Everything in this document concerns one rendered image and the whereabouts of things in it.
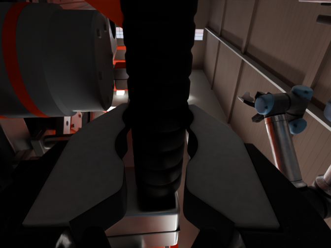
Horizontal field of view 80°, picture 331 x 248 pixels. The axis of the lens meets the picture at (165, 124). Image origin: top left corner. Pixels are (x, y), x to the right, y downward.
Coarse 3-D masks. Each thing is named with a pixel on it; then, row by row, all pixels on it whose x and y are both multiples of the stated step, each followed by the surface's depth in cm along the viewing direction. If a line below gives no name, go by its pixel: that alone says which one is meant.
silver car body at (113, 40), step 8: (56, 0) 99; (64, 0) 110; (72, 0) 124; (80, 0) 141; (64, 8) 108; (72, 8) 122; (80, 8) 137; (88, 8) 157; (104, 16) 234; (112, 24) 312; (112, 32) 308; (112, 40) 270; (112, 48) 270; (88, 112) 174; (88, 120) 178
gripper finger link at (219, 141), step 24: (192, 120) 11; (216, 120) 10; (192, 144) 10; (216, 144) 9; (240, 144) 9; (192, 168) 7; (216, 168) 7; (240, 168) 7; (192, 192) 6; (216, 192) 6; (240, 192) 6; (264, 192) 7; (192, 216) 7; (216, 216) 6; (240, 216) 6; (264, 216) 6
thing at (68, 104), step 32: (0, 32) 19; (32, 32) 20; (64, 32) 21; (96, 32) 22; (0, 64) 20; (32, 64) 20; (64, 64) 21; (96, 64) 22; (0, 96) 21; (32, 96) 22; (64, 96) 23; (96, 96) 23
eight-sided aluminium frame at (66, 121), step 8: (24, 0) 41; (32, 0) 43; (40, 0) 41; (48, 0) 42; (40, 120) 47; (48, 120) 49; (56, 120) 48; (64, 120) 48; (40, 128) 47; (48, 128) 49; (56, 128) 47; (64, 128) 48
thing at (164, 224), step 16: (128, 176) 17; (128, 192) 15; (176, 192) 16; (128, 208) 14; (144, 208) 14; (160, 208) 14; (176, 208) 14; (128, 224) 14; (144, 224) 15; (160, 224) 15; (176, 224) 15; (112, 240) 15; (128, 240) 16; (144, 240) 16; (160, 240) 16; (176, 240) 16
